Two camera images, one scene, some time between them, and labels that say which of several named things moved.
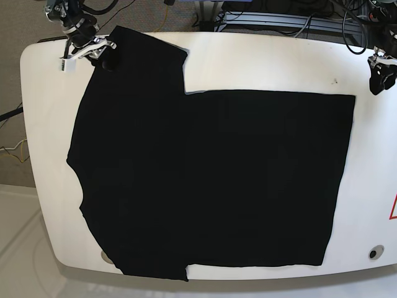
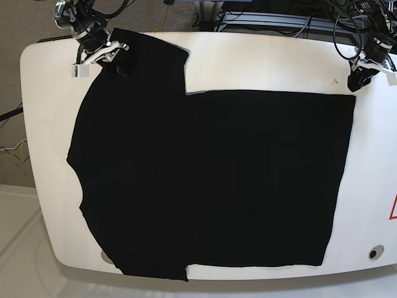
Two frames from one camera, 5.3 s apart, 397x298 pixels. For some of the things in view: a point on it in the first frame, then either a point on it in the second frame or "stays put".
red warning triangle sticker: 391,216 stays put
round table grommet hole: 376,252 stays put
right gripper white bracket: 377,74 to 362,76
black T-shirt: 170,180 stays put
